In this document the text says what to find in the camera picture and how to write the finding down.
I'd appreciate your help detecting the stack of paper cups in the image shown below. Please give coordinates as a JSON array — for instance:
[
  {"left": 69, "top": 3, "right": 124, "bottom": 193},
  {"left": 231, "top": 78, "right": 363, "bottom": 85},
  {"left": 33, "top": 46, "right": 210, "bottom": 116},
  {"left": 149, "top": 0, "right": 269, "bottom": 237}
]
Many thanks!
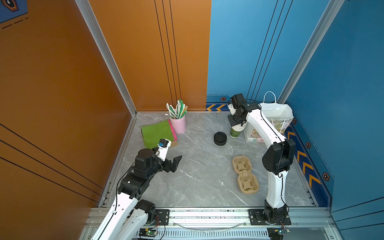
[{"left": 230, "top": 122, "right": 247, "bottom": 138}]

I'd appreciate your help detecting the black cup lid stack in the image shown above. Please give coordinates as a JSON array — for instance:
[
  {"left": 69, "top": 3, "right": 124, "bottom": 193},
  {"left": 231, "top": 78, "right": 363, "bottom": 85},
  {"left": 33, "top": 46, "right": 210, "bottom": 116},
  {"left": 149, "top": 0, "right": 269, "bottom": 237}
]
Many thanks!
[{"left": 214, "top": 132, "right": 227, "bottom": 146}]

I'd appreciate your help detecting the cartoon paper gift bag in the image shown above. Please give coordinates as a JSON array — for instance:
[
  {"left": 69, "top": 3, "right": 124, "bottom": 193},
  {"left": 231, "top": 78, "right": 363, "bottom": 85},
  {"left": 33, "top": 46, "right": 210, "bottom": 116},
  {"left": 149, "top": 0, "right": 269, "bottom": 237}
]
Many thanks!
[{"left": 244, "top": 91, "right": 294, "bottom": 143}]

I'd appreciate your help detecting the pulp cup carrier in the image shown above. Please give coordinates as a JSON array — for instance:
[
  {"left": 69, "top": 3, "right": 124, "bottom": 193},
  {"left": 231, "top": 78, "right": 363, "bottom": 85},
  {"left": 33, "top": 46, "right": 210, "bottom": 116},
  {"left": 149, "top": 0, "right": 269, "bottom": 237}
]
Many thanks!
[{"left": 232, "top": 156, "right": 260, "bottom": 195}]

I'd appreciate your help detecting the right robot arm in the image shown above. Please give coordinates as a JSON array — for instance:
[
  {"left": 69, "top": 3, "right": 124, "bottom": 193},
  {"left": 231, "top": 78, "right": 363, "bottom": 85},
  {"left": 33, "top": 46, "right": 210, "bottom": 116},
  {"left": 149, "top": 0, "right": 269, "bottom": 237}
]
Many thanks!
[{"left": 228, "top": 101, "right": 296, "bottom": 226}]

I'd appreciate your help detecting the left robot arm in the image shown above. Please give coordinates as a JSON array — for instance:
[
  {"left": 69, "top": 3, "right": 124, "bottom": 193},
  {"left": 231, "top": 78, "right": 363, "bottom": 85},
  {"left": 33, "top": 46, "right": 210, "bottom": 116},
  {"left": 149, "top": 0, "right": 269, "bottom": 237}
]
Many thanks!
[{"left": 91, "top": 147, "right": 182, "bottom": 240}]

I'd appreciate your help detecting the cardboard napkin box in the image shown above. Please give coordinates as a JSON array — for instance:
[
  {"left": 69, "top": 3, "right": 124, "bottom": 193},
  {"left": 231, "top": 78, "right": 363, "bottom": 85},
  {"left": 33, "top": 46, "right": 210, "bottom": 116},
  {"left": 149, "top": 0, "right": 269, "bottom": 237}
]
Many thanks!
[{"left": 168, "top": 119, "right": 178, "bottom": 147}]

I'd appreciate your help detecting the green napkin stack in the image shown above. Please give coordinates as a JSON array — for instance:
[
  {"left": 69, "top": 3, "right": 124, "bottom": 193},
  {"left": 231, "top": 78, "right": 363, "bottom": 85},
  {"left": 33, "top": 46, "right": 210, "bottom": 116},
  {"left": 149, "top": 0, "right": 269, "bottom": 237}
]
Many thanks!
[{"left": 141, "top": 120, "right": 174, "bottom": 149}]

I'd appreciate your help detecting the pink straw holder cup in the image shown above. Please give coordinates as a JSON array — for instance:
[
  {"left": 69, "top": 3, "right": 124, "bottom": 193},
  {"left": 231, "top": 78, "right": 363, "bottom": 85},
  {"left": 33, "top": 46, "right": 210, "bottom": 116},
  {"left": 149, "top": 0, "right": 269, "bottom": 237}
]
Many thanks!
[{"left": 170, "top": 116, "right": 187, "bottom": 134}]

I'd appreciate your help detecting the bundle of wrapped straws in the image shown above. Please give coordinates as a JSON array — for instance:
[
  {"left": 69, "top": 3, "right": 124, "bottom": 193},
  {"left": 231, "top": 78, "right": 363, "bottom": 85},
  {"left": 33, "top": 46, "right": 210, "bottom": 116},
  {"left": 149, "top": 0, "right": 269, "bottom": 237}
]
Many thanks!
[{"left": 166, "top": 99, "right": 189, "bottom": 120}]

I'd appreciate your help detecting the left green circuit board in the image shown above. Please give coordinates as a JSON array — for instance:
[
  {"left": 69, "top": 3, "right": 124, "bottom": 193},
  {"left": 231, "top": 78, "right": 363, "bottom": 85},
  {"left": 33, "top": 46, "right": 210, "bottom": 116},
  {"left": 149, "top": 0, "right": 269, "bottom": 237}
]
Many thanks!
[{"left": 138, "top": 229, "right": 158, "bottom": 239}]

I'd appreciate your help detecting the green circuit board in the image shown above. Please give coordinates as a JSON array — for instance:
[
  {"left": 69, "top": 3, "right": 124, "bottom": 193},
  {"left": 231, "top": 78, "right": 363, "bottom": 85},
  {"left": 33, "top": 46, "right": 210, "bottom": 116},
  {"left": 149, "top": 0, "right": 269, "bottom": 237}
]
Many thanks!
[
  {"left": 275, "top": 228, "right": 290, "bottom": 236},
  {"left": 138, "top": 229, "right": 158, "bottom": 239}
]

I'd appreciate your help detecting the right green circuit board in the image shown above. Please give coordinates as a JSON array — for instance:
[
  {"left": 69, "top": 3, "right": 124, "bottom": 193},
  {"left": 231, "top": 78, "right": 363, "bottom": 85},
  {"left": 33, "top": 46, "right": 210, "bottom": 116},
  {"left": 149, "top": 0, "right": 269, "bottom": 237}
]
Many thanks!
[{"left": 275, "top": 228, "right": 290, "bottom": 236}]

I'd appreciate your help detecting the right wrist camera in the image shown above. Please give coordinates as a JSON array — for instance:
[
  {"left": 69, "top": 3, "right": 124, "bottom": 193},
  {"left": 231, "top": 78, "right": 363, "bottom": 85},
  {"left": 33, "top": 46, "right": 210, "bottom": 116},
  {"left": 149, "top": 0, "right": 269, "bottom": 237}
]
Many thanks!
[{"left": 228, "top": 94, "right": 247, "bottom": 115}]

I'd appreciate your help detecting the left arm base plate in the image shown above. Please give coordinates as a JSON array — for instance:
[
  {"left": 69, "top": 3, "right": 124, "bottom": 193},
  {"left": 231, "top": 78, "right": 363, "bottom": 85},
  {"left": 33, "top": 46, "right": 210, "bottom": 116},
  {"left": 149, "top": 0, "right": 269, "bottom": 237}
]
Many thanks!
[{"left": 128, "top": 209, "right": 170, "bottom": 226}]

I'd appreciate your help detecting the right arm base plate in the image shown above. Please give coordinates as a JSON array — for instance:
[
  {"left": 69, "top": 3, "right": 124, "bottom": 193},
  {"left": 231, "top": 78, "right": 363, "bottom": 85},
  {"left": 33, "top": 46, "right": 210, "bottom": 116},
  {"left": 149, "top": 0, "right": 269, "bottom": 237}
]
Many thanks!
[{"left": 248, "top": 209, "right": 292, "bottom": 226}]

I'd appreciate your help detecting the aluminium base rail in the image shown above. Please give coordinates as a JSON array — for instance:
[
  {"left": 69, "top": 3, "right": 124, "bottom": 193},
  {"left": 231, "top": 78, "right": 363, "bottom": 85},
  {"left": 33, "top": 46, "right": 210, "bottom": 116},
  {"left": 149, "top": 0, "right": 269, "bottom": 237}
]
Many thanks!
[{"left": 78, "top": 206, "right": 344, "bottom": 240}]

